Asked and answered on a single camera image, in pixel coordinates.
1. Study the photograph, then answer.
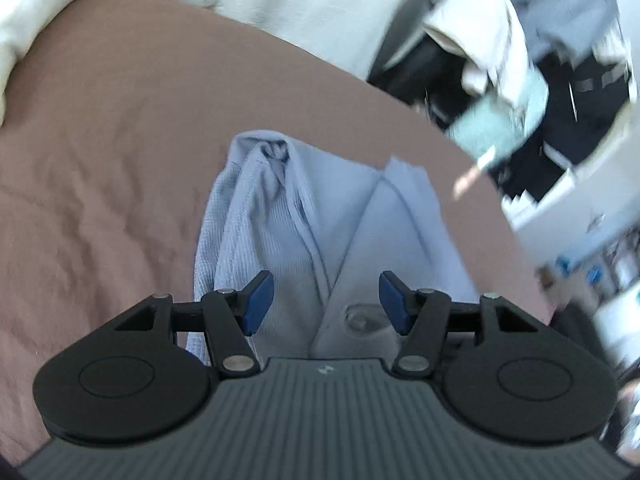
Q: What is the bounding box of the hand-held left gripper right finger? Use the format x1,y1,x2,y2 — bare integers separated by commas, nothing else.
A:
377,269,542,377

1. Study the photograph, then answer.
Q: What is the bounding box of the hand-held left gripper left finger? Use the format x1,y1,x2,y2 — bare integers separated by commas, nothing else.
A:
112,269,276,380

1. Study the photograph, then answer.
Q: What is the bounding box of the light blue knit garment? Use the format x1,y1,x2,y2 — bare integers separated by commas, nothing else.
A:
187,130,482,367

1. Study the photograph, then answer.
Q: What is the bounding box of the pile of clothes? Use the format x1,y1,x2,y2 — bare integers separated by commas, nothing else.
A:
367,35,632,198

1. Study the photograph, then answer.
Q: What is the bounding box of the white box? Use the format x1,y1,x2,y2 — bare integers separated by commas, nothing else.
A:
500,102,640,263

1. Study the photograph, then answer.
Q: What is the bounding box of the teal cloth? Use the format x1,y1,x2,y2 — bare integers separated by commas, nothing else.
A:
447,66,550,162

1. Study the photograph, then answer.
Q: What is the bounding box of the brown bed sheet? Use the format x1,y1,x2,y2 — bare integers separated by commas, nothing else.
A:
0,0,557,467

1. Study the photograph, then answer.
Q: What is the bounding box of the cream cloth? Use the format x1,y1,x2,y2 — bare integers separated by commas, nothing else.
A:
422,0,533,108

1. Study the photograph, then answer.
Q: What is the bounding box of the grey blue garment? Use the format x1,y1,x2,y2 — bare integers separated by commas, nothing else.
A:
492,0,618,58

